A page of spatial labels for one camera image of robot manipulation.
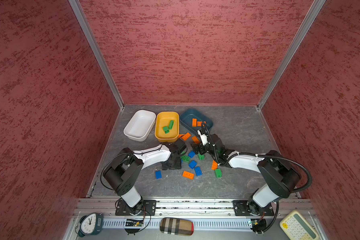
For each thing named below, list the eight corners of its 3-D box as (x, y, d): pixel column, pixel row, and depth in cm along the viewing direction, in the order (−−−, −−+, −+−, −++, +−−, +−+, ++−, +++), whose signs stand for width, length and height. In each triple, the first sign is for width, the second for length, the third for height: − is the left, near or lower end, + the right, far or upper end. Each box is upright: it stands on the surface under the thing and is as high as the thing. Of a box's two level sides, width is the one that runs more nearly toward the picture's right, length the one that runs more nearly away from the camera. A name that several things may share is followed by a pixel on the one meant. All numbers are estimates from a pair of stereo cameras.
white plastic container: (124, 138, 103) (121, 133, 98) (141, 113, 118) (139, 108, 113) (145, 144, 100) (143, 139, 95) (159, 118, 115) (158, 112, 110)
